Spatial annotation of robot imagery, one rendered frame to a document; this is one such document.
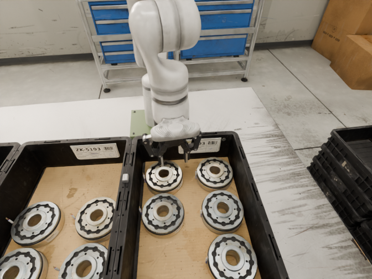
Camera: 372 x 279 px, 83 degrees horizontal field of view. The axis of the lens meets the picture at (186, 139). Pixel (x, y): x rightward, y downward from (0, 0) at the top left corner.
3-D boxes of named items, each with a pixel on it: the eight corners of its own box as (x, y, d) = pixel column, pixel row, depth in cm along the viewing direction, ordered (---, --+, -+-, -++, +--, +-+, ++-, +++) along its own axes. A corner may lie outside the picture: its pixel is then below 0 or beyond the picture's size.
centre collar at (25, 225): (30, 211, 51) (28, 210, 50) (50, 210, 51) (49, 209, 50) (19, 232, 47) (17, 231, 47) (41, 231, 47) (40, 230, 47)
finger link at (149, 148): (146, 132, 47) (156, 147, 52) (138, 134, 48) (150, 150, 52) (146, 140, 46) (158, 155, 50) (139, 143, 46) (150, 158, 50)
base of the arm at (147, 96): (143, 115, 90) (140, 79, 78) (164, 112, 93) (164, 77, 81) (147, 129, 84) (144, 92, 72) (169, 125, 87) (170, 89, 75)
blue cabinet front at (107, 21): (105, 63, 221) (87, 1, 181) (173, 58, 228) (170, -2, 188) (105, 64, 219) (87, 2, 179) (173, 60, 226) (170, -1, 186)
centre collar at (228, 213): (210, 201, 53) (210, 200, 52) (228, 197, 53) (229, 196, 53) (216, 220, 49) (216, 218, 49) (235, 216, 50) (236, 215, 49)
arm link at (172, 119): (151, 143, 38) (147, 117, 33) (148, 107, 46) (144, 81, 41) (200, 137, 39) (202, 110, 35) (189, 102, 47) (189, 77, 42)
